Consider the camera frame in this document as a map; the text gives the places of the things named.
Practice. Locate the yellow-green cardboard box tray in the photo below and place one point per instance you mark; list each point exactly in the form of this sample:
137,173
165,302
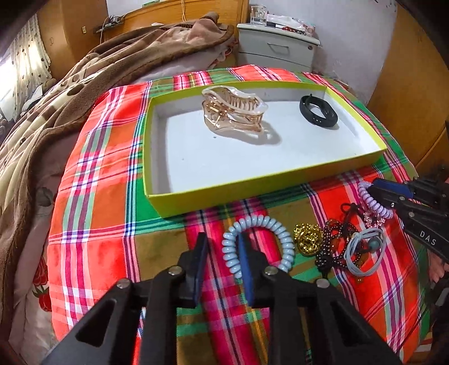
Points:
217,158

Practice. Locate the wooden cabinet with socket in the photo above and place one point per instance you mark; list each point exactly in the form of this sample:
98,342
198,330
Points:
73,31

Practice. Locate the power strip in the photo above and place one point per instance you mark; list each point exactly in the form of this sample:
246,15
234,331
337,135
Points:
112,21

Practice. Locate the wooden headboard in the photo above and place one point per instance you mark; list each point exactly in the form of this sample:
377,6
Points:
165,15

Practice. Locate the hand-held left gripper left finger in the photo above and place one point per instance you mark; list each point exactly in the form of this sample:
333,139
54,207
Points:
200,270

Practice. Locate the brown fleece blanket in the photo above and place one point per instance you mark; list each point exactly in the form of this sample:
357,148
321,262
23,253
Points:
105,59

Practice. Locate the clear glass container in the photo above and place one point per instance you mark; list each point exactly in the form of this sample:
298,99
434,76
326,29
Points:
259,14

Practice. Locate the translucent beige hair claw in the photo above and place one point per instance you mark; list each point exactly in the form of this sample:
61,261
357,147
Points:
233,112

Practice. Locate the clutter on nightstand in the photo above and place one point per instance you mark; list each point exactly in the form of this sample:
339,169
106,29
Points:
293,22

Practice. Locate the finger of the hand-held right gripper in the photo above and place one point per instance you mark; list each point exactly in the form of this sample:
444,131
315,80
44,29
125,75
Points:
417,224
391,186

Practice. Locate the white nightstand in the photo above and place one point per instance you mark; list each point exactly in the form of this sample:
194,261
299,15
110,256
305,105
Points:
277,45

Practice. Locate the pink beaded hair clip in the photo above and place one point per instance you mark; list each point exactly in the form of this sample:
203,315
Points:
373,218

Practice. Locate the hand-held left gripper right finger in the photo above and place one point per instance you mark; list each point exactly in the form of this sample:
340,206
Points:
245,270

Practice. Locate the wooden wardrobe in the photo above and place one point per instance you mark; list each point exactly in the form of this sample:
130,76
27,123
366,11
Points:
410,87

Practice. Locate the dotted curtain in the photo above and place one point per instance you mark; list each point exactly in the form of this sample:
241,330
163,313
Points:
28,52

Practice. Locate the red green plaid cloth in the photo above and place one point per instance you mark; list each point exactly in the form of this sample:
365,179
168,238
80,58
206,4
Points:
105,210

